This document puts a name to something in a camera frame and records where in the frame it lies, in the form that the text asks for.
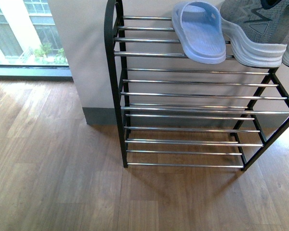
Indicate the light blue slipper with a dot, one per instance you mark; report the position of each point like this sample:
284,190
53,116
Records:
199,29

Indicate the black metal shoe rack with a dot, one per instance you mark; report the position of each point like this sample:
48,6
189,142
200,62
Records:
171,111

